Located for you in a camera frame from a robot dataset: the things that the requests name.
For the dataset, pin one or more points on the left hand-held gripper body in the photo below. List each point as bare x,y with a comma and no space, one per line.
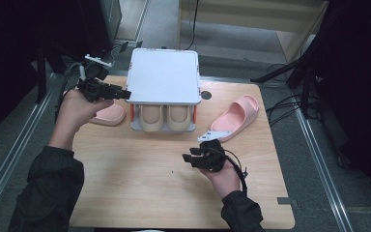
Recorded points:
91,83

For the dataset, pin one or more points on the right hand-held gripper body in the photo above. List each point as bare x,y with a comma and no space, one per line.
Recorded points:
212,158

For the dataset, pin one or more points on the pink slipper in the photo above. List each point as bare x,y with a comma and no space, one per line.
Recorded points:
109,116
235,119

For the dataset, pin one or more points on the cream perforated clog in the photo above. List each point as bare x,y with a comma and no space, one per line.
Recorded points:
178,116
151,117

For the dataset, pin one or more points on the white shoe rack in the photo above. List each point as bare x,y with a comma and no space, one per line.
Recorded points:
162,74

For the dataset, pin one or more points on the person's right hand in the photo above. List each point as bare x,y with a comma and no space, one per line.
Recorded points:
225,180

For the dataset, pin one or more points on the person's left hand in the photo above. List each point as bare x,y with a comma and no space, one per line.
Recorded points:
74,112

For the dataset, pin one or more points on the small dark floor plug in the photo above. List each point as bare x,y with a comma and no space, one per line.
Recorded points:
124,47

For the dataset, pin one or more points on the dark round table cap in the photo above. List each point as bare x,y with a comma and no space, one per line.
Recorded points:
205,95

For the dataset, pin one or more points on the black cabinet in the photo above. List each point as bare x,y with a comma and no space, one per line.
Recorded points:
99,25

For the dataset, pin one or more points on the grey tape strip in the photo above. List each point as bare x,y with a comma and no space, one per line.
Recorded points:
285,200

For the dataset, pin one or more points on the light wooden shelf unit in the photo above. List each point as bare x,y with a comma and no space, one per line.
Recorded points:
254,16

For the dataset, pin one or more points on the dark curtain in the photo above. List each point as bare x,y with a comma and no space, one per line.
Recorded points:
360,80

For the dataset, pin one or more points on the metal floor rail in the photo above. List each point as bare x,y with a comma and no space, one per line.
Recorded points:
16,151
322,170

